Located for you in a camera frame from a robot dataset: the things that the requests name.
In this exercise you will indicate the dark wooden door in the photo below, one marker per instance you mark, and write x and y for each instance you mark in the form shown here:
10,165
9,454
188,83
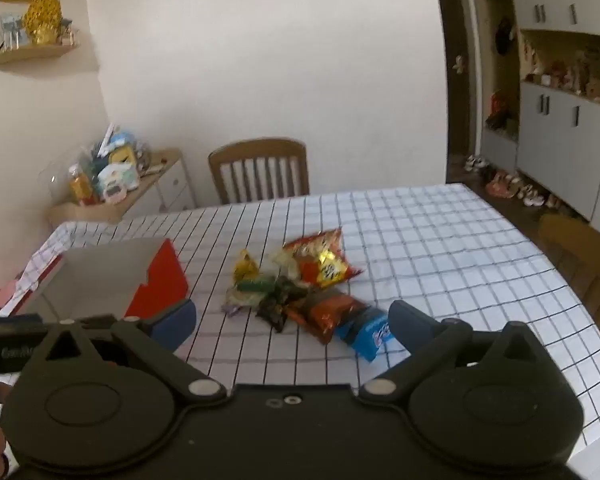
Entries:
458,84

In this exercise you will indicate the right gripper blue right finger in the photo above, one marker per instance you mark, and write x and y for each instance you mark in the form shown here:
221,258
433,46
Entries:
415,327

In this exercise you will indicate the pink digital timer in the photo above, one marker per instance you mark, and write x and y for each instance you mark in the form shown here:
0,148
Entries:
114,193

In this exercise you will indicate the red and white cardboard box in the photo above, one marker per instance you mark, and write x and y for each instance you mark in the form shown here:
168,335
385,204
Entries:
138,277

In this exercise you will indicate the orange drink bottle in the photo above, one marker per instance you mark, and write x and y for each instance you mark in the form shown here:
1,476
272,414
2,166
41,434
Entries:
80,186

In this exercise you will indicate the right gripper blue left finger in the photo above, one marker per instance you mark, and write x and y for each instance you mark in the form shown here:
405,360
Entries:
153,342

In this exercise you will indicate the grey wall cabinet unit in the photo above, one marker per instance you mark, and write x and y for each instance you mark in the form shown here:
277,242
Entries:
540,65

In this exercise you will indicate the wooden side cabinet with drawers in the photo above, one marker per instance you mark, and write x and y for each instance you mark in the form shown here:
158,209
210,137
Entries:
162,193

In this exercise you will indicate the yellow snack packet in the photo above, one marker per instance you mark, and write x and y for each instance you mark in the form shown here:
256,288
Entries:
245,268

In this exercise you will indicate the pink slippers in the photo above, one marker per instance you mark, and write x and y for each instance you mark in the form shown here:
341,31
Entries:
504,185

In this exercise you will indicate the white sneakers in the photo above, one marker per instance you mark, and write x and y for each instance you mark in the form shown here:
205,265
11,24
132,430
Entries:
475,163

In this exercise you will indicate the red orange chip bag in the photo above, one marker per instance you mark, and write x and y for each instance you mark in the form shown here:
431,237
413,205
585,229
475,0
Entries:
322,260

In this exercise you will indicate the wooden chair behind table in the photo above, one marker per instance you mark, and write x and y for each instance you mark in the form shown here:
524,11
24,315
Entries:
260,169

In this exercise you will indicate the clear glass jar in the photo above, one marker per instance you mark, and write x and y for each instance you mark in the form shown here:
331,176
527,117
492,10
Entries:
55,176

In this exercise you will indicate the dark green small packet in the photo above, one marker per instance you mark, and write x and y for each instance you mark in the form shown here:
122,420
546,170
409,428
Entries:
273,307

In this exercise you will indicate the blue oreo packet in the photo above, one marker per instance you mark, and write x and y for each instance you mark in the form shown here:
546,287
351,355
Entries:
365,330

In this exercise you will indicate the tissue box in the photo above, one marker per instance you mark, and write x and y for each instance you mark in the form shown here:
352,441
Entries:
124,174

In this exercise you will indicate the pale green-flecked snack bag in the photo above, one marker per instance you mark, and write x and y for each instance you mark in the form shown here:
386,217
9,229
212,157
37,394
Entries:
289,267

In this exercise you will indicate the green biscuit packet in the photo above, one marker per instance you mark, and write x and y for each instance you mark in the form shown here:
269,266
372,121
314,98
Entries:
264,284

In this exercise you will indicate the wooden wall shelf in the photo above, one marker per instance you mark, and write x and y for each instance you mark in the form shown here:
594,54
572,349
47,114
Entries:
29,53

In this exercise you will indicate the golden ornament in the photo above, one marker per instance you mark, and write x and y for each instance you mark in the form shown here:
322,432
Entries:
42,21

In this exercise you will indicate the white black grid tablecloth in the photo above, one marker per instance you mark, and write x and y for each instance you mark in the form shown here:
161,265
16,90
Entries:
508,390

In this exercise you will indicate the brown orange snack bag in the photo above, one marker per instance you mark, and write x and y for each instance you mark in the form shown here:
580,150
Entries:
321,313

